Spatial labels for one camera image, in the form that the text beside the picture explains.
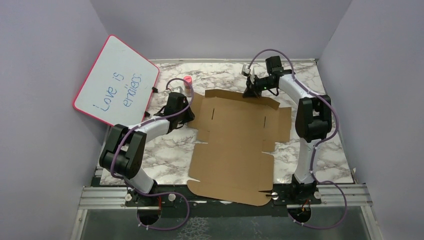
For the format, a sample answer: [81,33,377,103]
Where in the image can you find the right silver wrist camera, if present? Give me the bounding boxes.
[241,64,255,84]

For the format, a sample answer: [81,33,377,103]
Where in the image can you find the aluminium frame rail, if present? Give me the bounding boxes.
[70,125,385,240]

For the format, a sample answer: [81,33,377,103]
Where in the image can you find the pink-framed whiteboard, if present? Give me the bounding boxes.
[73,35,160,126]

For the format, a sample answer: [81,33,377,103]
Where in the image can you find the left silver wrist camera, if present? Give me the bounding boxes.
[172,86,185,95]

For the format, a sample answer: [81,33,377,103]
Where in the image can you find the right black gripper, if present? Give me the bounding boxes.
[242,73,275,99]

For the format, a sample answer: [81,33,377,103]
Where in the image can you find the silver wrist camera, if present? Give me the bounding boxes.
[241,64,255,84]
[172,86,185,95]

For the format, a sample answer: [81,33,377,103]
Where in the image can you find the pink-capped clear bottle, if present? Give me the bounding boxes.
[183,75,193,97]

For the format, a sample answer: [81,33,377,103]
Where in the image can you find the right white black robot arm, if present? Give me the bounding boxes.
[241,56,332,204]

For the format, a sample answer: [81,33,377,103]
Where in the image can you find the brown cardboard box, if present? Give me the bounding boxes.
[187,89,292,206]

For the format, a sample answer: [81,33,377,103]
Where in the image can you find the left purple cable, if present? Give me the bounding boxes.
[109,77,195,232]

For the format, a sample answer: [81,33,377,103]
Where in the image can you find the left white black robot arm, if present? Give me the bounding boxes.
[99,92,195,206]

